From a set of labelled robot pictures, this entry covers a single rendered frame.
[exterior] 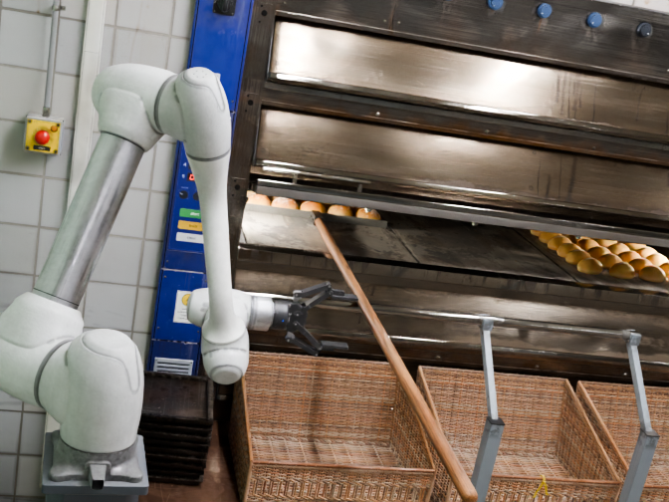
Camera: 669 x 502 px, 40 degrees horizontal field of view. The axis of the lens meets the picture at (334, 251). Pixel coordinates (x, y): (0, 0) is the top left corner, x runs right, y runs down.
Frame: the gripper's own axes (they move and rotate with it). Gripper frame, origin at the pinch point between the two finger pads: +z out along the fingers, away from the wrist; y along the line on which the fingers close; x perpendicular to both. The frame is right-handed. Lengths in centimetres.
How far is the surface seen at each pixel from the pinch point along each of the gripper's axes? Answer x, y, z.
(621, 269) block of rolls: -71, -3, 116
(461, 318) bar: -18.5, 2.5, 38.1
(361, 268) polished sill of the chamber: -56, 3, 16
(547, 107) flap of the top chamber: -55, -57, 65
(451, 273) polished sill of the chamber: -56, 1, 47
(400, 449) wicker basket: -36, 56, 35
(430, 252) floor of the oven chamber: -76, 1, 45
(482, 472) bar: 4, 39, 45
